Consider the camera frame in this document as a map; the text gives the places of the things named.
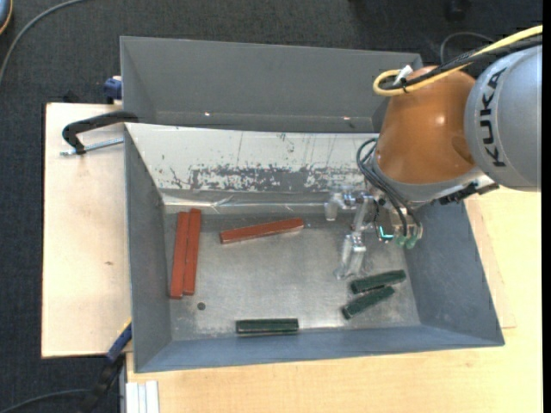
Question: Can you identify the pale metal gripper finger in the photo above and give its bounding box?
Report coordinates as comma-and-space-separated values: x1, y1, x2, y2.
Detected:
334, 231, 368, 281
324, 190, 367, 223

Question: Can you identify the dark green flat block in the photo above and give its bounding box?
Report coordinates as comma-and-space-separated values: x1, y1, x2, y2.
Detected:
349, 268, 407, 295
235, 317, 300, 336
341, 286, 396, 321

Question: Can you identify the grey metal bin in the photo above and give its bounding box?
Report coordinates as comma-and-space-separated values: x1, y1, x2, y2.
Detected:
119, 35, 505, 373

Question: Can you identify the red-brown flat block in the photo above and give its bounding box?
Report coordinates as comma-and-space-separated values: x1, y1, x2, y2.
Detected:
168, 211, 191, 300
219, 217, 306, 245
182, 207, 203, 297

